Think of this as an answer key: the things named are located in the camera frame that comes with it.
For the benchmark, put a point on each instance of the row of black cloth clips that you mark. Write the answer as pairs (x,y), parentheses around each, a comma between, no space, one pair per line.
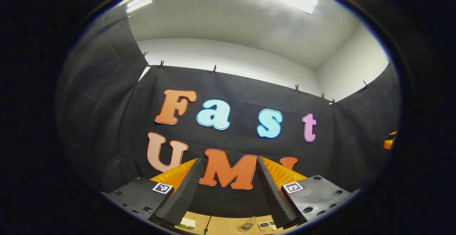
(213,70)

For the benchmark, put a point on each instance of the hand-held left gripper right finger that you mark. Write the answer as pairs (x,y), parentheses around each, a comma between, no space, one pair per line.
(272,195)

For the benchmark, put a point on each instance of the clear plastic water bottle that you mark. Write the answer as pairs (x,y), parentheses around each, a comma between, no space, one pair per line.
(247,224)

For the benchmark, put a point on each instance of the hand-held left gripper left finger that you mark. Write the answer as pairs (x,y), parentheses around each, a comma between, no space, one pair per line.
(185,195)

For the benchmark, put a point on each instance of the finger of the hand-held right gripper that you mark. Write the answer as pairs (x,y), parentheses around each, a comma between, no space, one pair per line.
(389,144)

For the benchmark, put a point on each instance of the black backdrop cloth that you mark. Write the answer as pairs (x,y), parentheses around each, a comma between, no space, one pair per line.
(242,96)

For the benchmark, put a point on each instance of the white sectioned dish with beans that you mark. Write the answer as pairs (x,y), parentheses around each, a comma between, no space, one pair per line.
(267,225)

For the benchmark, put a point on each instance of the toast sandwich with lettuce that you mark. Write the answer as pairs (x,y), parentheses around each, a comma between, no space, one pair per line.
(188,223)

